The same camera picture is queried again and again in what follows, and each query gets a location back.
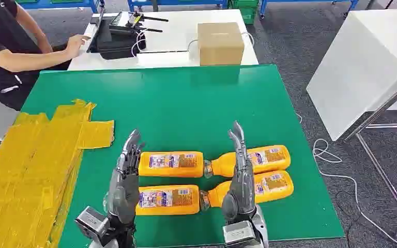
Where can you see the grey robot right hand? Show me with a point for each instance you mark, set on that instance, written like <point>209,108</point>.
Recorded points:
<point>241,195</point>

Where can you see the person's right hand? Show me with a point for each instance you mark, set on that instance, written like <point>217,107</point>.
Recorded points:
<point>76,46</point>

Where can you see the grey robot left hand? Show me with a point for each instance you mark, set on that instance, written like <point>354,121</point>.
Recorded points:
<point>126,195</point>

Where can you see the orange drink bottle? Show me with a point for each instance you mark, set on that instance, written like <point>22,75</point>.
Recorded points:
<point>171,164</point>
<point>167,200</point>
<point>275,186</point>
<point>274,159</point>

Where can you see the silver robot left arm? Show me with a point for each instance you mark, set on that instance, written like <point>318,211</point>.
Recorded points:
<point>123,238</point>

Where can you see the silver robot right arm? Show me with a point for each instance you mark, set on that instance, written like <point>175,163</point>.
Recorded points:
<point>262,229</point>

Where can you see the black equipment case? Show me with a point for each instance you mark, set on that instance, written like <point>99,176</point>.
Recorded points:
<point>116,46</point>

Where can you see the blue metal rack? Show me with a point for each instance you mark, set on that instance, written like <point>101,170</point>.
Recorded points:
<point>65,4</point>
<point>178,2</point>
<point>304,1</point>

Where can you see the black remote controller with antennas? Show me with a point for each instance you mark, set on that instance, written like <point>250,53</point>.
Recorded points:
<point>133,21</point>

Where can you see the yellow sheet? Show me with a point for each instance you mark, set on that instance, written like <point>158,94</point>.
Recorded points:
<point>30,171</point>

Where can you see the green table mat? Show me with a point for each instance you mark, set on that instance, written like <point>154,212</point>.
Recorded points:
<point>184,109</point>

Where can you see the brown cardboard box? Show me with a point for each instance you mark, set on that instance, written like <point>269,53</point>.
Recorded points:
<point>220,44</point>

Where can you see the white panel table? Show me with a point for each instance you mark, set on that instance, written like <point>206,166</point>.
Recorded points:
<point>356,68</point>

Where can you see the green plastic crate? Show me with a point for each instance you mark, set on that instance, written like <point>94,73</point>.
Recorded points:
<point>246,12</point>

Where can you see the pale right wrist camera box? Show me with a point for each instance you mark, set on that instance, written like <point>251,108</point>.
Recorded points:
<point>239,234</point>

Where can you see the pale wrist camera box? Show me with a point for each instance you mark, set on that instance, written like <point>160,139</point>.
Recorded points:
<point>239,234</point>
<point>90,222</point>

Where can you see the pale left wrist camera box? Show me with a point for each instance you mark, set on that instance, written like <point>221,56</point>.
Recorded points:
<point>90,222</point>

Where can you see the metal table frame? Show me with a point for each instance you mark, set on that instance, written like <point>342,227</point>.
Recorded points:
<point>383,171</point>

